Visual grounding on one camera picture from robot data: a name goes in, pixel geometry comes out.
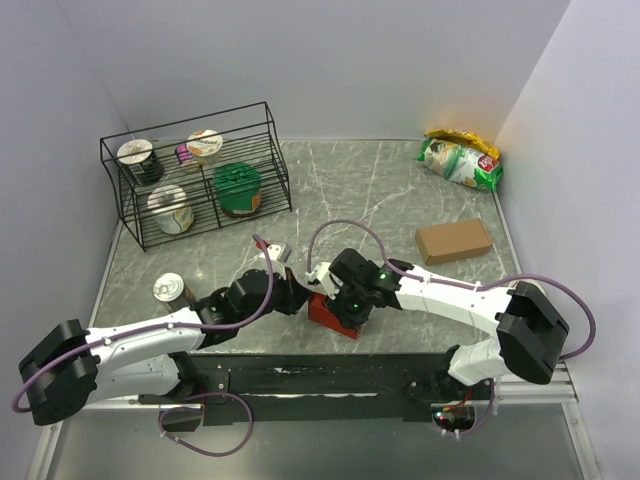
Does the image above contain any black wire rack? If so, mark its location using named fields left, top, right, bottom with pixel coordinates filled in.
left=100, top=101, right=293, bottom=251

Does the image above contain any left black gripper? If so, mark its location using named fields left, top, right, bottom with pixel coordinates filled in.
left=239, top=265, right=313, bottom=328

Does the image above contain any metal tin can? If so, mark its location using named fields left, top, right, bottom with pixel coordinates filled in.
left=152, top=272, right=196, bottom=312

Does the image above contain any red paper box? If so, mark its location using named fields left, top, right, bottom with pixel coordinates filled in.
left=308, top=293, right=361, bottom=340

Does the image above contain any green lidded jar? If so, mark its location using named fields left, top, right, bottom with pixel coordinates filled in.
left=213, top=162, right=262, bottom=217

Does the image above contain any white yogurt cup orange label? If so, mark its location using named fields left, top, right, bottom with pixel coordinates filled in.
left=186, top=129, right=224, bottom=166

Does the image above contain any green chips bag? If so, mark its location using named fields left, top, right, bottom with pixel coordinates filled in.
left=416, top=137, right=503, bottom=191

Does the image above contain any brown cardboard box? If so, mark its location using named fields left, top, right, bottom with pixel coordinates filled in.
left=415, top=218, right=493, bottom=266

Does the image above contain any small purple white cup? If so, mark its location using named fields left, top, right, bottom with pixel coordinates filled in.
left=175, top=144, right=194, bottom=164

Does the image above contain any white cup lower shelf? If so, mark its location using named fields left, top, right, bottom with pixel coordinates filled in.
left=147, top=185, right=194, bottom=235

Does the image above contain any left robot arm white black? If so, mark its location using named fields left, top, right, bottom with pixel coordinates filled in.
left=12, top=269, right=310, bottom=426

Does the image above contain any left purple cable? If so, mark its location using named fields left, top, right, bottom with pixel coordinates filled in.
left=11, top=233, right=275, bottom=456

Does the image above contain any purple cable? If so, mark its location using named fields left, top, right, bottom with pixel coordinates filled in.
left=11, top=233, right=275, bottom=456
left=305, top=219, right=597, bottom=437

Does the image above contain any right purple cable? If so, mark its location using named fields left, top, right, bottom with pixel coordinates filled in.
left=305, top=219, right=597, bottom=437

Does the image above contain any aluminium frame rail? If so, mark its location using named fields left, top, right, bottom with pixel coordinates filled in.
left=28, top=366, right=600, bottom=479

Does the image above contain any foil lid dark cup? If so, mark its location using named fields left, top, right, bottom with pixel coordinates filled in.
left=117, top=139, right=164, bottom=186

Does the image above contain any yellow chips bag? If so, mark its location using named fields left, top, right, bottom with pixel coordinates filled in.
left=424, top=128, right=500, bottom=159

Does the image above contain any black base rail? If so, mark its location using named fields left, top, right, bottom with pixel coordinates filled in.
left=138, top=353, right=492, bottom=426

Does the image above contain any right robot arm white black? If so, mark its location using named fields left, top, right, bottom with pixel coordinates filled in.
left=307, top=248, right=569, bottom=399

